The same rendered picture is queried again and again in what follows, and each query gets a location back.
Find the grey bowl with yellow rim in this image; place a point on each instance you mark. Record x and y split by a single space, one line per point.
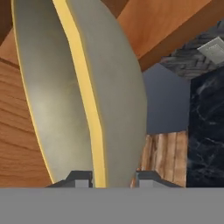
116 96

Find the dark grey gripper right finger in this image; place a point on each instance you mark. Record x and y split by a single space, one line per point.
148 178

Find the wooden cabinet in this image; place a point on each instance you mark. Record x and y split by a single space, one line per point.
17 140

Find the grey wall socket plate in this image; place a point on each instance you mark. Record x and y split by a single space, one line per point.
213 50

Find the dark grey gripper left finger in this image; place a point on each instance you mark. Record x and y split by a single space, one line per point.
78 178

